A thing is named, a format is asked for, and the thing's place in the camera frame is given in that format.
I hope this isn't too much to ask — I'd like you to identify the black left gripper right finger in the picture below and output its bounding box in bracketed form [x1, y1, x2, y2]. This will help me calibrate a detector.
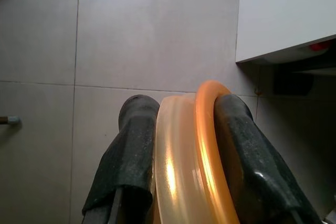
[215, 93, 324, 224]

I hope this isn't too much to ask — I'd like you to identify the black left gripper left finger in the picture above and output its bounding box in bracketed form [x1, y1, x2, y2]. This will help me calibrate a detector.
[81, 94, 161, 224]

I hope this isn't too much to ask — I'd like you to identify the round container with orange lid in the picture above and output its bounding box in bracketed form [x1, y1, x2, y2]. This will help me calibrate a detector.
[151, 79, 241, 224]

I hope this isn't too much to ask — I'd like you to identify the metal furniture leg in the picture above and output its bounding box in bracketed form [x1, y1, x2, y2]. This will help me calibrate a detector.
[0, 115, 22, 126]

